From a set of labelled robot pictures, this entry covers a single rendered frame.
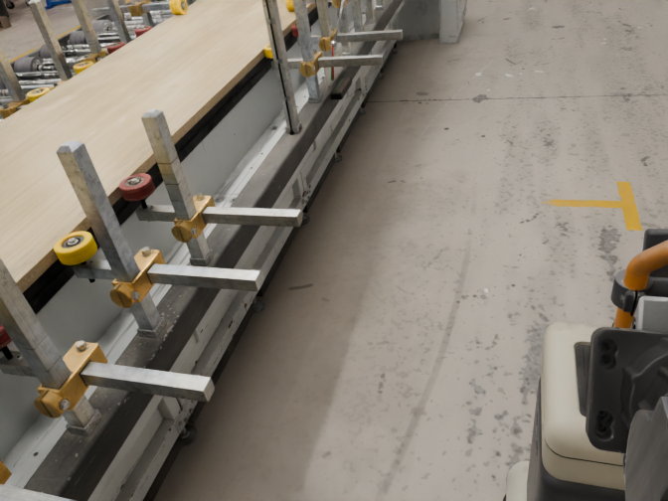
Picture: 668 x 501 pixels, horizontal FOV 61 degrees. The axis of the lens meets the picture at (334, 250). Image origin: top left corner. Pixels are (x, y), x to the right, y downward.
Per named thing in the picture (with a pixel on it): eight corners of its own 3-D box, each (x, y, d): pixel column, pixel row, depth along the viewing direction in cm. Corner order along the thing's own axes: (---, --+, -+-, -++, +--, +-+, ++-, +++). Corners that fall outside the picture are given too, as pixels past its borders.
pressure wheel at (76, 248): (67, 290, 125) (44, 249, 118) (90, 267, 131) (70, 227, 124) (94, 295, 122) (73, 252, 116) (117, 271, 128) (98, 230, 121)
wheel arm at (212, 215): (303, 222, 135) (300, 207, 133) (299, 231, 133) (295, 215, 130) (146, 216, 148) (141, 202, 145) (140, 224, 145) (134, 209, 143)
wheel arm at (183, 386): (217, 391, 98) (210, 374, 95) (209, 407, 95) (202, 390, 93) (17, 363, 111) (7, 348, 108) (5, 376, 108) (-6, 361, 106)
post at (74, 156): (167, 333, 127) (82, 138, 99) (159, 344, 125) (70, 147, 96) (153, 331, 128) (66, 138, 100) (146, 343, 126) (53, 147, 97)
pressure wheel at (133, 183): (136, 231, 141) (120, 191, 135) (131, 217, 147) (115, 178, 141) (168, 220, 144) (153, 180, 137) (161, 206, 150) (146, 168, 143)
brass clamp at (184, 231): (219, 212, 145) (214, 195, 142) (195, 244, 135) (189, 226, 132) (198, 211, 146) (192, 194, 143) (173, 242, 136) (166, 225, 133)
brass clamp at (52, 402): (111, 362, 108) (100, 343, 105) (68, 420, 97) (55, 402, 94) (84, 358, 109) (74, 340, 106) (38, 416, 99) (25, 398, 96)
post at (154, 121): (219, 278, 149) (161, 106, 121) (214, 287, 147) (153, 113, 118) (207, 278, 150) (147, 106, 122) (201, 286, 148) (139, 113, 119)
